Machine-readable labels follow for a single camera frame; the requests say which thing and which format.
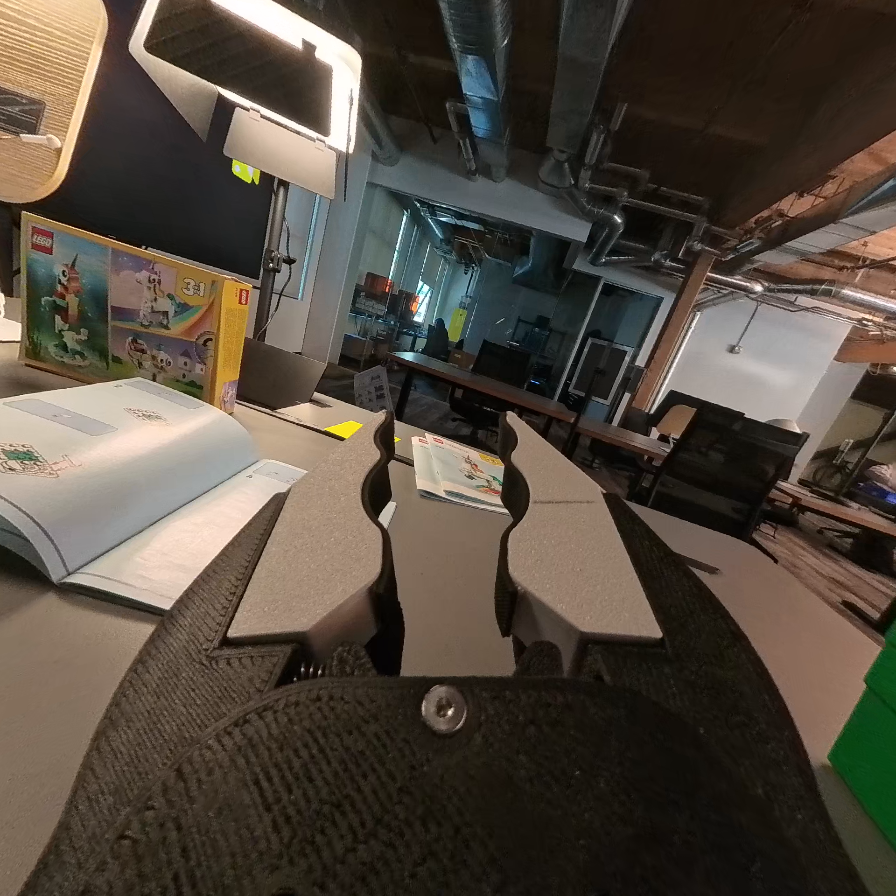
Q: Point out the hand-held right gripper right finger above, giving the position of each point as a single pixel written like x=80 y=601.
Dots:
x=577 y=553

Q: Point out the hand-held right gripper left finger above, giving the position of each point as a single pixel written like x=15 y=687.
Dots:
x=315 y=539

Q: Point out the closed lego instruction booklet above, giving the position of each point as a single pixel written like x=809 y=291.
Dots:
x=418 y=469
x=465 y=476

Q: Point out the yellow lego set box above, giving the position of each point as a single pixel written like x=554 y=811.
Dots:
x=126 y=301

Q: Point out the yellow sticky note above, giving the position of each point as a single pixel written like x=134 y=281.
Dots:
x=344 y=429

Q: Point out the small wooden table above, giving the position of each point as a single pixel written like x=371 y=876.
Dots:
x=623 y=437

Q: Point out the small upright paper leaflet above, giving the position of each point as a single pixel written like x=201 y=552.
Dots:
x=372 y=388

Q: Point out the wooden chair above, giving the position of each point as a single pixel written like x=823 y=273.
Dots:
x=675 y=423

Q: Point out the dark grey board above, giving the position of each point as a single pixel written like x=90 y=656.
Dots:
x=280 y=374

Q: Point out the black mesh chair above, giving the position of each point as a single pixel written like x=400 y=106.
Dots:
x=735 y=462

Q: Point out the white framed panel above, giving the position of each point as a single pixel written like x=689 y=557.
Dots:
x=600 y=371

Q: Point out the open pale blue instruction booklet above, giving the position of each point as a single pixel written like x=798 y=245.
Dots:
x=140 y=476

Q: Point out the black office chair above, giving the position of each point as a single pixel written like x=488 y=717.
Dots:
x=497 y=367

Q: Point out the long wooden table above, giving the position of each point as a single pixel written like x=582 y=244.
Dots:
x=448 y=374

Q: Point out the low wooden bench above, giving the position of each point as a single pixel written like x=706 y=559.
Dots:
x=840 y=511

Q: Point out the black light stand pole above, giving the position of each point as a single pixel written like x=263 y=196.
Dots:
x=271 y=245

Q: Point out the green box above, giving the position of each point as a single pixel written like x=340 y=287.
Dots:
x=868 y=742

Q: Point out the yellow tag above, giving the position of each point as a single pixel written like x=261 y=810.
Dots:
x=245 y=171

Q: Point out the large black display panel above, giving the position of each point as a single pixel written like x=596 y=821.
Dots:
x=154 y=196

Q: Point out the studio light panel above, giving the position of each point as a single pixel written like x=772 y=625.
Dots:
x=245 y=70

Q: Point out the light wooden board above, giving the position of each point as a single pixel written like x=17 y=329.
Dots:
x=42 y=70

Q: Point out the wooden support post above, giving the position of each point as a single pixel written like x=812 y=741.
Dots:
x=675 y=329

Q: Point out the silver air duct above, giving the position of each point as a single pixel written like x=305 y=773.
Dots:
x=581 y=70
x=479 y=77

